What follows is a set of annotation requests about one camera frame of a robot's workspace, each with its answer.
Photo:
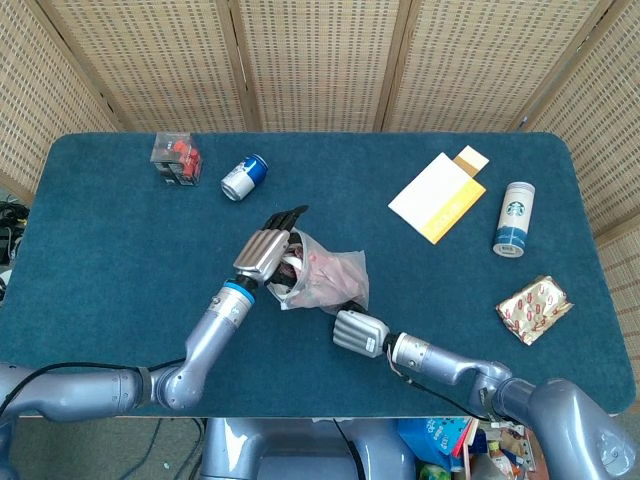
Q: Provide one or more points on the blue silver soda can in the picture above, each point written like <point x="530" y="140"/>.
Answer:
<point x="242" y="177"/>

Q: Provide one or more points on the clear box with red toy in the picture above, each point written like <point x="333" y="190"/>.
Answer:
<point x="177" y="160"/>

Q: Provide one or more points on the Starbucks coffee can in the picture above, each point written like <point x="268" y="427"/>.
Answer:
<point x="514" y="220"/>

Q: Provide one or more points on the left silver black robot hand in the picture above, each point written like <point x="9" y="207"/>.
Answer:
<point x="262" y="250"/>

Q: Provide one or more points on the gold red foil packet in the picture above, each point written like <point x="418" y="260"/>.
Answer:
<point x="532" y="310"/>

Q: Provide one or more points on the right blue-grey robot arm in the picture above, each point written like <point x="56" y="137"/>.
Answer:
<point x="550" y="415"/>

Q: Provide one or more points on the white brown card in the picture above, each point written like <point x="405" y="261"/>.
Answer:
<point x="474" y="160"/>

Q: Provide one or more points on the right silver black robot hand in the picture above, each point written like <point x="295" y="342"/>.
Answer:
<point x="360" y="332"/>

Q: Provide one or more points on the blue snack package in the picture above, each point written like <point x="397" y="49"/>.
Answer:
<point x="432" y="437"/>

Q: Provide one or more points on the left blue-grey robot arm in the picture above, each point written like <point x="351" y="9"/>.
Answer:
<point x="210" y="335"/>

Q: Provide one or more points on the blue table cloth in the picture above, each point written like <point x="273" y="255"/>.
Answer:
<point x="125" y="250"/>

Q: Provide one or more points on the clear plastic zip bag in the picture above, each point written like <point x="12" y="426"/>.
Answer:
<point x="345" y="270"/>

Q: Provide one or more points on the blue-grey robot torso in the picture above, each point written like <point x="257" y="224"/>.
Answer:
<point x="280" y="450"/>

